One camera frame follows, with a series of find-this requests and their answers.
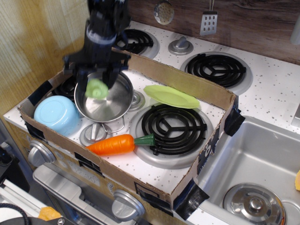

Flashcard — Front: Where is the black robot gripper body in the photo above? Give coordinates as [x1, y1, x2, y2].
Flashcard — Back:
[63, 21, 131, 74]

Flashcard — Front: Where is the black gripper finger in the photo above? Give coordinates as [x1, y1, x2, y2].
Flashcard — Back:
[76, 70, 90, 93]
[102, 67, 121, 89]

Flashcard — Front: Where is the light green toy broccoli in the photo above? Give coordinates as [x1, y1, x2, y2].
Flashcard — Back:
[85, 78, 109, 99]

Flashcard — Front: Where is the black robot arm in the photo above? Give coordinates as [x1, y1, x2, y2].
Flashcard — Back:
[63, 0, 131, 91]

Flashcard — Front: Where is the front left black burner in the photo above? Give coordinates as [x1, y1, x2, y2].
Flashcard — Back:
[46, 75, 77, 103]

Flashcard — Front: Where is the black burner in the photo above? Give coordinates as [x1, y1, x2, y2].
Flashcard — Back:
[180, 52, 253, 95]
[129, 104, 214, 169]
[46, 75, 77, 103]
[113, 29, 160, 59]

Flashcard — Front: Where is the small stainless steel pot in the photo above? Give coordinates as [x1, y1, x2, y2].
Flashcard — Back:
[74, 72, 134, 124]

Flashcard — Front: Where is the silver stovetop knob middle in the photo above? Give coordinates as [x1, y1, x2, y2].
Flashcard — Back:
[128, 90, 145, 112]

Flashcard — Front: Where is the silver stovetop knob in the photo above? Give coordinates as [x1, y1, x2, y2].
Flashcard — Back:
[79, 123, 112, 146]
[168, 37, 194, 56]
[128, 90, 145, 112]

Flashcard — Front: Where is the light blue plastic bowl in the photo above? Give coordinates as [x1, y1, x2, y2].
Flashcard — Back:
[34, 96, 80, 136]

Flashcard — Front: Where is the back left black burner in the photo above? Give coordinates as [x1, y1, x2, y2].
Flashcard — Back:
[113, 29, 160, 59]

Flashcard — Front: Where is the silver stovetop knob front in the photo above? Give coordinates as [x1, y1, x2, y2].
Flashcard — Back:
[79, 123, 112, 146]

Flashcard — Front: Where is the light green plastic plate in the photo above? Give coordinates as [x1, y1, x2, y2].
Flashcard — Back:
[143, 85, 200, 109]

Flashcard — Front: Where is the orange toy carrot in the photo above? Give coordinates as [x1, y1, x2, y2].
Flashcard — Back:
[86, 134, 155, 156]

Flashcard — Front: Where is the hanging metal skimmer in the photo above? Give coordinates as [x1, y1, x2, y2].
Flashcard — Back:
[153, 0, 174, 25]

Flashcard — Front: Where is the silver stovetop knob back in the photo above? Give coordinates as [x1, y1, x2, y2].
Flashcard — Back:
[168, 37, 194, 56]

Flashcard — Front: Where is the silver oven knob left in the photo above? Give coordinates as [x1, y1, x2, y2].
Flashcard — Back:
[28, 140, 56, 167]

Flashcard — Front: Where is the silver oven knob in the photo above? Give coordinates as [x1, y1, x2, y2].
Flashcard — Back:
[28, 140, 56, 167]
[112, 189, 145, 222]

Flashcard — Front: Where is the front right black burner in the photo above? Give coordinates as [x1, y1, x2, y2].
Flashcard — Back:
[129, 104, 214, 169]

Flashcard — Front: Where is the hanging metal spatula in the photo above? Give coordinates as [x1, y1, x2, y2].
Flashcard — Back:
[200, 0, 218, 36]

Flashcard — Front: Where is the back right black burner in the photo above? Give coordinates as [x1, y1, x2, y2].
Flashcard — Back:
[180, 52, 253, 95]

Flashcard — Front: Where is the silver oven knob right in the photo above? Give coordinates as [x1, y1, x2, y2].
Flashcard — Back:
[112, 189, 145, 222]

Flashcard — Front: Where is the orange object bottom left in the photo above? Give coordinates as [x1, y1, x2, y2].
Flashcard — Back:
[38, 206, 61, 221]

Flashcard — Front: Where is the brown cardboard fence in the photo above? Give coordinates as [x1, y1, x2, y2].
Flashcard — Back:
[17, 44, 246, 221]

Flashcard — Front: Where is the stainless steel sink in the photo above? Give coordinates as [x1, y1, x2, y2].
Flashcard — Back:
[197, 117, 300, 225]

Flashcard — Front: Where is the stainless steel pot lid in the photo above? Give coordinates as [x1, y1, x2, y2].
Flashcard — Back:
[222, 183, 287, 225]

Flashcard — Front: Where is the orange object at right edge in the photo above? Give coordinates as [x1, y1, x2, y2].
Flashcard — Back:
[295, 171, 300, 191]

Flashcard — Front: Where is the silver oven door handle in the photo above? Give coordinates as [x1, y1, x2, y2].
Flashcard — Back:
[33, 165, 136, 225]

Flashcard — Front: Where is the black cable bottom left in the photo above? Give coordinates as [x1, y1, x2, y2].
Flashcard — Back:
[0, 203, 30, 225]

